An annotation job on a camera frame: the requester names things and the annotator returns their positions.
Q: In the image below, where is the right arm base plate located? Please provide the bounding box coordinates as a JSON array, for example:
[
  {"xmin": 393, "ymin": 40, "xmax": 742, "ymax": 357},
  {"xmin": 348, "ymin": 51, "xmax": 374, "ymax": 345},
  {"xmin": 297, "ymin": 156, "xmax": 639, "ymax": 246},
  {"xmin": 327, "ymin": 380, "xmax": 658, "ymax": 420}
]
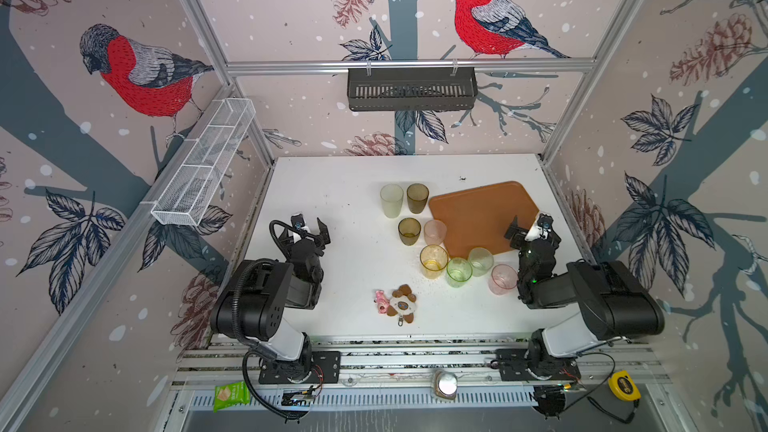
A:
[{"xmin": 493, "ymin": 348, "xmax": 581, "ymax": 383}]

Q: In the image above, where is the pink textured glass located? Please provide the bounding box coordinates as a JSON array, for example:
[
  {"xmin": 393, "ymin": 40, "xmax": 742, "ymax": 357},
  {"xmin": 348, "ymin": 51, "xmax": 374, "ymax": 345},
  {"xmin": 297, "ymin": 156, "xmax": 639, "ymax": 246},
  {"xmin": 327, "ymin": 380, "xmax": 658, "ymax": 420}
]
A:
[{"xmin": 423, "ymin": 220, "xmax": 448, "ymax": 245}]

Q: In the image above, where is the black hanging wire basket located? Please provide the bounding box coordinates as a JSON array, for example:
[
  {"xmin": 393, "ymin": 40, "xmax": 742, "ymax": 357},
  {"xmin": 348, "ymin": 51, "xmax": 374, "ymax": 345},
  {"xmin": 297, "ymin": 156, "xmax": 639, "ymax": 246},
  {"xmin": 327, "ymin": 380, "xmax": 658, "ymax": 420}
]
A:
[{"xmin": 347, "ymin": 67, "xmax": 478, "ymax": 112}]

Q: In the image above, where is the green snack packet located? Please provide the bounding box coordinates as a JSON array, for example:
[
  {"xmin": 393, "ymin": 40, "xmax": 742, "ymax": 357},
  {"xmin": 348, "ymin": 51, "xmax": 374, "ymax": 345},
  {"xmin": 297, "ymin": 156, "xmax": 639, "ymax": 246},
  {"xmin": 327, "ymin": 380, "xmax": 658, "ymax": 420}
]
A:
[{"xmin": 213, "ymin": 381, "xmax": 251, "ymax": 412}]

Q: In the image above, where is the short brown textured glass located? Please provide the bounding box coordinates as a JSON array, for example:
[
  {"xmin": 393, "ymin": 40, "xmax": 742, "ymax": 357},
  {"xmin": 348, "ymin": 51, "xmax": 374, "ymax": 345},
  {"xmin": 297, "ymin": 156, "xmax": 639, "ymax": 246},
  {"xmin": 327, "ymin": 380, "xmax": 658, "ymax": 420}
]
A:
[{"xmin": 397, "ymin": 217, "xmax": 422, "ymax": 246}]

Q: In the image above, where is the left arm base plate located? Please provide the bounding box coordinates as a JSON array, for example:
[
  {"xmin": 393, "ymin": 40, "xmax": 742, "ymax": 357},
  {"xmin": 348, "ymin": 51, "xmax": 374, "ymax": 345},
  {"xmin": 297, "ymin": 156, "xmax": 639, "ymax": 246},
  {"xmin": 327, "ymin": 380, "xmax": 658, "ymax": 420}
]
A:
[{"xmin": 258, "ymin": 351, "xmax": 341, "ymax": 385}]

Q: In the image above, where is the pink ribbed clear glass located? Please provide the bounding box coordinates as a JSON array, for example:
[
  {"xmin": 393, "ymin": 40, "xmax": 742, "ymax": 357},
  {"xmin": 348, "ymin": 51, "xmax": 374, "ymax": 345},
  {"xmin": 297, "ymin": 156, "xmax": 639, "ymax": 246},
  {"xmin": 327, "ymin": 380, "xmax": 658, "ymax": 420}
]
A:
[{"xmin": 488, "ymin": 264, "xmax": 518, "ymax": 296}]

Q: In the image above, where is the yellow clear glass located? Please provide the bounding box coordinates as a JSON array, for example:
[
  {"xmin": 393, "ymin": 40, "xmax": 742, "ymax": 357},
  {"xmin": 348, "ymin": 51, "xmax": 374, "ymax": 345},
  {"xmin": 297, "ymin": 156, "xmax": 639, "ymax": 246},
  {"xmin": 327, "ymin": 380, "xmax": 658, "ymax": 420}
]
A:
[{"xmin": 419, "ymin": 244, "xmax": 450, "ymax": 280}]

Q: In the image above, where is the brown flower plush keychain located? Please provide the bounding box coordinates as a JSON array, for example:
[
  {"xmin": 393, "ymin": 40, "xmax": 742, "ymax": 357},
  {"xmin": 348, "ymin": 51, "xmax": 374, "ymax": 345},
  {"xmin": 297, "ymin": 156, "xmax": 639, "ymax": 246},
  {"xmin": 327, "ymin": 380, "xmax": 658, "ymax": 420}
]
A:
[{"xmin": 385, "ymin": 284, "xmax": 417, "ymax": 327}]

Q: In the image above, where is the brown plastic tray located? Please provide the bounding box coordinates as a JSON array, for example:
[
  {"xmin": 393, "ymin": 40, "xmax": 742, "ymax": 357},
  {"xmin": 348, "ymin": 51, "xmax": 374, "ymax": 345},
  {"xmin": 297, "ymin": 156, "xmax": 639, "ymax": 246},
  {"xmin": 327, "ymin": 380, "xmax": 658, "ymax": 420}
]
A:
[{"xmin": 428, "ymin": 181, "xmax": 540, "ymax": 258}]

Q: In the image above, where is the tall brown textured glass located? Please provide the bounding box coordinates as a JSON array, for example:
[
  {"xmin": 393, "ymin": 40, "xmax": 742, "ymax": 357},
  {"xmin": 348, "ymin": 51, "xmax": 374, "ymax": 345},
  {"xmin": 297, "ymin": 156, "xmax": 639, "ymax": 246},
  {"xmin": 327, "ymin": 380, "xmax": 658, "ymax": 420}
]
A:
[{"xmin": 406, "ymin": 183, "xmax": 429, "ymax": 214}]

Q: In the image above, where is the white mesh wall shelf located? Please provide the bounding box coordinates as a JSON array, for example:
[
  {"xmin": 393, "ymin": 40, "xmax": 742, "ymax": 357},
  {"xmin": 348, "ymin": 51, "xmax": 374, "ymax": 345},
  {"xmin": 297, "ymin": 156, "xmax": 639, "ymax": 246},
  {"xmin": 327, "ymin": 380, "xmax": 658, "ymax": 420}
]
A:
[{"xmin": 152, "ymin": 98, "xmax": 255, "ymax": 227}]

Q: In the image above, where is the pink small toy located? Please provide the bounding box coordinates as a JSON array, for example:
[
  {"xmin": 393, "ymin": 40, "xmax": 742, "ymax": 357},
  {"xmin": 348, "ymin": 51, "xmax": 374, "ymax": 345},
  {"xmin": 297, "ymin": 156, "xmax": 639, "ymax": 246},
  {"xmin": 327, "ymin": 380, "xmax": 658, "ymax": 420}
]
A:
[{"xmin": 375, "ymin": 290, "xmax": 390, "ymax": 315}]

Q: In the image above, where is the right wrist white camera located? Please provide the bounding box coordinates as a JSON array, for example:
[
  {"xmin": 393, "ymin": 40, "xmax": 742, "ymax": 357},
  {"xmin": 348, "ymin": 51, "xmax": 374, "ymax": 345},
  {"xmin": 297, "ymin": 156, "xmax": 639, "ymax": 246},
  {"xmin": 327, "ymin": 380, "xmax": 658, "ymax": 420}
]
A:
[{"xmin": 525, "ymin": 213, "xmax": 553, "ymax": 242}]

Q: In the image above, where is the pale green textured glass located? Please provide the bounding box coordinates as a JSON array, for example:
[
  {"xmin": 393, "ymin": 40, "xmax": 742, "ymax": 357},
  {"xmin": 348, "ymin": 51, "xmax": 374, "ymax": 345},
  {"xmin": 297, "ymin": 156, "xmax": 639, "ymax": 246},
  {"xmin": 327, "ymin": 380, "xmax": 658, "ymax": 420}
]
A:
[{"xmin": 468, "ymin": 247, "xmax": 494, "ymax": 277}]

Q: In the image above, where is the bright green clear glass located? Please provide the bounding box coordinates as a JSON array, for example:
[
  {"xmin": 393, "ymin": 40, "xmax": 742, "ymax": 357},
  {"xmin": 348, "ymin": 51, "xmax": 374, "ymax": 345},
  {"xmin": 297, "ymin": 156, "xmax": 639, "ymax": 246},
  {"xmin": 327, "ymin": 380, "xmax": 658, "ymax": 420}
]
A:
[{"xmin": 445, "ymin": 257, "xmax": 473, "ymax": 288}]

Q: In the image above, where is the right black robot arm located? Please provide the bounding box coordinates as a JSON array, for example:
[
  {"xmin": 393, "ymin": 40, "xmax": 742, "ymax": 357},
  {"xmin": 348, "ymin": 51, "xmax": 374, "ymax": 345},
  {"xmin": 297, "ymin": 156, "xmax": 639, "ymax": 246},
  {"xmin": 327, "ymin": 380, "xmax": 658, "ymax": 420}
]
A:
[{"xmin": 496, "ymin": 214, "xmax": 665, "ymax": 381}]

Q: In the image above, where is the silver round knob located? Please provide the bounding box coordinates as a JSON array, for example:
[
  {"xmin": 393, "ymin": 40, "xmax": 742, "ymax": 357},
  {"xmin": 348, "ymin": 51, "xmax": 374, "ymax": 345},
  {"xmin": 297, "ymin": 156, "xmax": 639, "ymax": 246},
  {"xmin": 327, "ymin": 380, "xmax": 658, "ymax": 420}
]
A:
[{"xmin": 432, "ymin": 370, "xmax": 458, "ymax": 401}]

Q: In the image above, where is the yellow tape measure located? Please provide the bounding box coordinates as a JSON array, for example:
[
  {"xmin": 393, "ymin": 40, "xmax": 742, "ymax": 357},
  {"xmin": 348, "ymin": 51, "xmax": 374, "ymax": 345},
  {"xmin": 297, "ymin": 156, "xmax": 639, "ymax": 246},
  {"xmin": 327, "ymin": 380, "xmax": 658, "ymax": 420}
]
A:
[{"xmin": 608, "ymin": 371, "xmax": 641, "ymax": 403}]

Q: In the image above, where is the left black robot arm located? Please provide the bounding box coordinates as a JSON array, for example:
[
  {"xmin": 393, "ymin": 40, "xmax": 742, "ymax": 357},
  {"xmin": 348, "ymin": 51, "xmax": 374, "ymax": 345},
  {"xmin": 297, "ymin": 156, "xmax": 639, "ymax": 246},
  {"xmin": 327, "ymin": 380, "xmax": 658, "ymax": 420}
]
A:
[{"xmin": 210, "ymin": 214, "xmax": 331, "ymax": 384}]

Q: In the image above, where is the tall pale green glass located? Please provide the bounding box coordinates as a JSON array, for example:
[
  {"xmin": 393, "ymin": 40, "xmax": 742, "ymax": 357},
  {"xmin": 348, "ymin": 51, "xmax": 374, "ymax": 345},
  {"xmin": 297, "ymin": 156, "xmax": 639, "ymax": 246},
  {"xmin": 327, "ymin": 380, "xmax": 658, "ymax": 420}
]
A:
[{"xmin": 380, "ymin": 184, "xmax": 404, "ymax": 219}]

